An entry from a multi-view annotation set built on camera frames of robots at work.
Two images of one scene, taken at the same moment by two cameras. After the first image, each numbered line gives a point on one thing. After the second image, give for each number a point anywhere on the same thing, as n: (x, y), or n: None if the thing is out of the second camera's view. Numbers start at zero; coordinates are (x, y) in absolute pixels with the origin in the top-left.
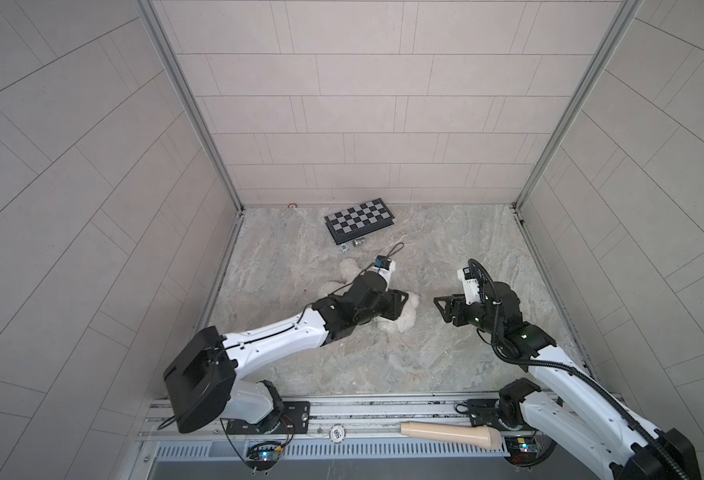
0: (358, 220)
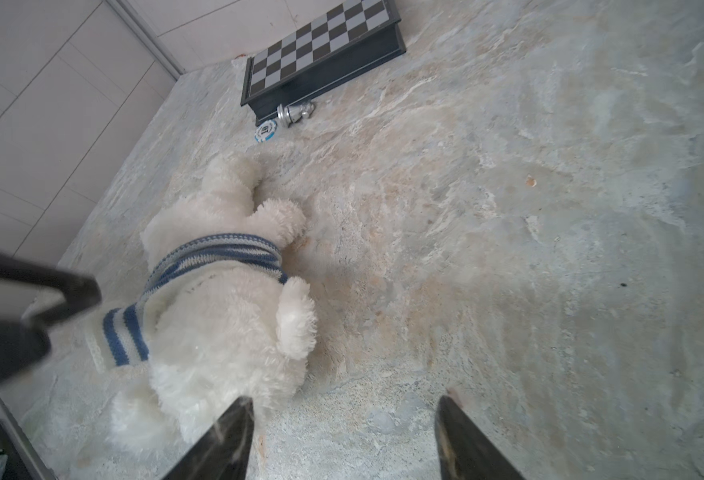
0: (352, 38)
